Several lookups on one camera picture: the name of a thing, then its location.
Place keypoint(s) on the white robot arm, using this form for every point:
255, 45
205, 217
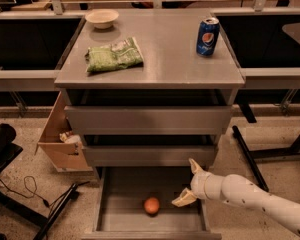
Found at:
238, 191

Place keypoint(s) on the white bowl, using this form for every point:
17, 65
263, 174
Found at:
102, 18

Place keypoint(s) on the blue Pepsi can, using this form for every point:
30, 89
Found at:
207, 36

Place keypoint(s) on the black chair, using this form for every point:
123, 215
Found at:
8, 150

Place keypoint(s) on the grey middle drawer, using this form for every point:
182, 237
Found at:
148, 155

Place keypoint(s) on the grey open bottom drawer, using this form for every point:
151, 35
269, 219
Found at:
120, 215

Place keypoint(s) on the black table leg right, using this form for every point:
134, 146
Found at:
253, 166

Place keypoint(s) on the black stand leg left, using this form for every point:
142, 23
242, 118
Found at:
61, 203

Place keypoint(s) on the cardboard box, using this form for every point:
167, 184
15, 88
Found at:
64, 156

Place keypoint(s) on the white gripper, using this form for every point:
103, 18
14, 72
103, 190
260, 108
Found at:
198, 185

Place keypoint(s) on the crumpled wrapper in box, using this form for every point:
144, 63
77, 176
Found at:
69, 137

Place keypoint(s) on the grey drawer cabinet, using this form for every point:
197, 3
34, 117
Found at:
172, 73

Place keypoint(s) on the green chip bag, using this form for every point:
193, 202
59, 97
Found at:
112, 57

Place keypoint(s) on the grey top drawer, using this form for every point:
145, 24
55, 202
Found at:
93, 120

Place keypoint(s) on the orange fruit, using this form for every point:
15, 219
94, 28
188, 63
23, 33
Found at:
151, 205

